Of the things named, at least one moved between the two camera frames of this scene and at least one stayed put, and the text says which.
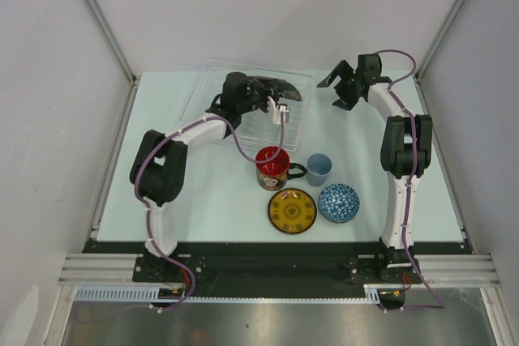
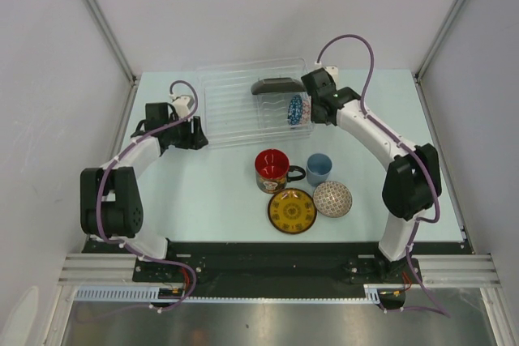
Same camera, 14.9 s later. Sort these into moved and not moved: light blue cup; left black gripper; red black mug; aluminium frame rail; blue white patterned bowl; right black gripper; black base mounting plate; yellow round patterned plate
Moved: blue white patterned bowl; right black gripper; left black gripper
Not moved: black base mounting plate; light blue cup; aluminium frame rail; yellow round patterned plate; red black mug
